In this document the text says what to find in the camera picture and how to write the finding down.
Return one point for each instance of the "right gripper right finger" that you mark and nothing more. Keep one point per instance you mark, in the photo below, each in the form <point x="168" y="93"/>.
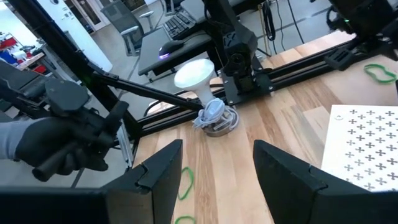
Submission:
<point x="289" y="193"/>

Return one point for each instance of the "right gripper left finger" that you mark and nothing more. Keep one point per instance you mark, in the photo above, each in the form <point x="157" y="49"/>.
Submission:
<point x="161" y="186"/>

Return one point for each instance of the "person's forearm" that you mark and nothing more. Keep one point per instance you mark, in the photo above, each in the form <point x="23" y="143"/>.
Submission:
<point x="12" y="140"/>

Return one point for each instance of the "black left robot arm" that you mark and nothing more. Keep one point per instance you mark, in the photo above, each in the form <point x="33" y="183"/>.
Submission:
<point x="239" y="46"/>

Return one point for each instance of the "grey desk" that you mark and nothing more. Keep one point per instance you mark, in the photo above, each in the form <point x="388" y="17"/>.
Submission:
<point x="149" y="60"/>

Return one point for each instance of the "grey office chair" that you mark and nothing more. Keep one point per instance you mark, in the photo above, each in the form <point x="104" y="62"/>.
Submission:
<point x="121" y="15"/>

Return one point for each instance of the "white perforated shelf riser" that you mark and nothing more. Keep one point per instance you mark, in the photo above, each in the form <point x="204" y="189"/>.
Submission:
<point x="360" y="146"/>

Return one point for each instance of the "white bulb lamp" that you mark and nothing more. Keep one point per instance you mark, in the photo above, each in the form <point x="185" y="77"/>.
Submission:
<point x="194" y="76"/>

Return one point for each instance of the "person's hand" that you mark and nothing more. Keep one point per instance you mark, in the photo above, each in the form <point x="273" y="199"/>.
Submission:
<point x="46" y="140"/>

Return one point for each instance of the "black computer mouse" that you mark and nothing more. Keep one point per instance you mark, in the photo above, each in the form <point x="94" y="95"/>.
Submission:
<point x="171" y="48"/>

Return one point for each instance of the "black keyboard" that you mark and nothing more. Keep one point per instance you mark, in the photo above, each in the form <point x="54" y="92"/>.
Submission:
<point x="180" y="25"/>

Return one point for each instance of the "black ribbed bracket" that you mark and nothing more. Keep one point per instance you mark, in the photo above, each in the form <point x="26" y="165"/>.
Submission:
<point x="339" y="59"/>

